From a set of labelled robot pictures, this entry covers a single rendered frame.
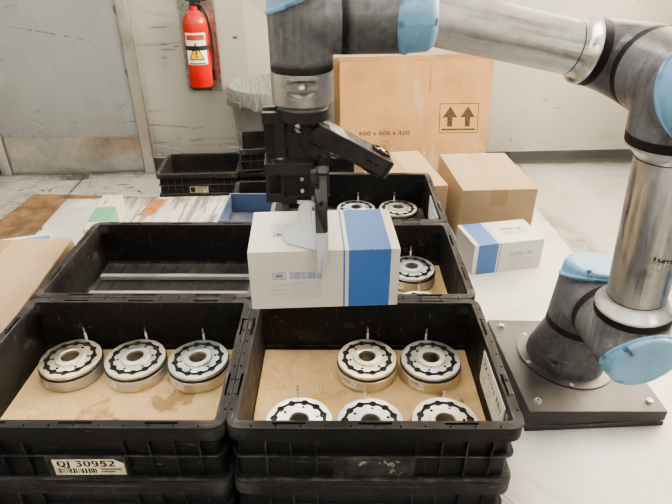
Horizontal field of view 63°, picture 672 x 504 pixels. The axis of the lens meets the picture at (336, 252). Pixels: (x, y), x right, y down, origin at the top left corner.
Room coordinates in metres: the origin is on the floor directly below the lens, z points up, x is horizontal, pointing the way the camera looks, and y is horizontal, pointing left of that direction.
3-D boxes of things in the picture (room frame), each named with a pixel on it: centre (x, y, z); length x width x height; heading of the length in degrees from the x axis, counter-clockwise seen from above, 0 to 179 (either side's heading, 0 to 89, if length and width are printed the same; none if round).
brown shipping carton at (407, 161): (1.62, -0.19, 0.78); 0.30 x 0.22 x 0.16; 10
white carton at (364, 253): (0.68, 0.02, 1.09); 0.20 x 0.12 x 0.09; 93
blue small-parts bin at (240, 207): (1.53, 0.27, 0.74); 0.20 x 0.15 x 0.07; 179
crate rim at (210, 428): (0.66, 0.35, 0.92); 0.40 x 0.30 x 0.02; 90
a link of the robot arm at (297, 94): (0.68, 0.04, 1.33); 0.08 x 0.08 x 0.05
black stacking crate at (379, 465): (0.66, -0.05, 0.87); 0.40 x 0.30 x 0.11; 90
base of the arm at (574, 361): (0.86, -0.47, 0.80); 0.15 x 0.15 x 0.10
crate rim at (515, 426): (0.66, -0.05, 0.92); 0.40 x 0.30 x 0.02; 90
